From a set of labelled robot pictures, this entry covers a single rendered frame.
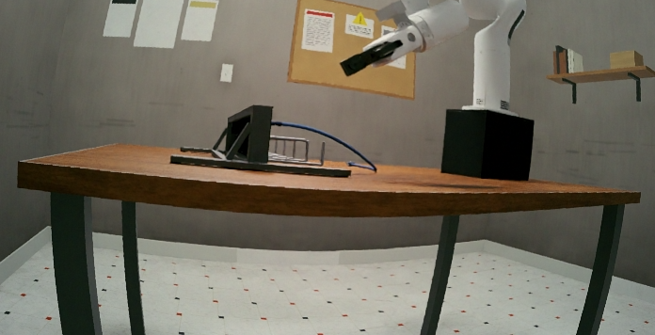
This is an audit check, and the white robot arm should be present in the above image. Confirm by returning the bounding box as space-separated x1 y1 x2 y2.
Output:
375 0 526 117

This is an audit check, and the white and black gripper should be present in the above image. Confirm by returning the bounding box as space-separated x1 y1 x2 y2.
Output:
340 22 423 76

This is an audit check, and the blue cable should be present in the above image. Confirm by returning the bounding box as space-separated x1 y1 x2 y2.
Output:
275 121 377 171

